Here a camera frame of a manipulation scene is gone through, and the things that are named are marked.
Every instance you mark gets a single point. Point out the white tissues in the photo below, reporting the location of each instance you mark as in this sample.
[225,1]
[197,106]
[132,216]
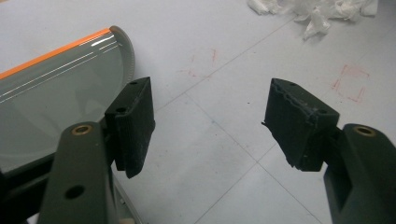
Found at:
[314,12]

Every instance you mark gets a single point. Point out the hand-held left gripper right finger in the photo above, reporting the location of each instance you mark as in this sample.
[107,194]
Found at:
[295,124]

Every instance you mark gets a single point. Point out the grey dustpan with orange edge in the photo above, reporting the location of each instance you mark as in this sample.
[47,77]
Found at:
[56,99]

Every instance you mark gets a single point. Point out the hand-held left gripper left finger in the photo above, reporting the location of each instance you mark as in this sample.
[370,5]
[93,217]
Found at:
[134,124]

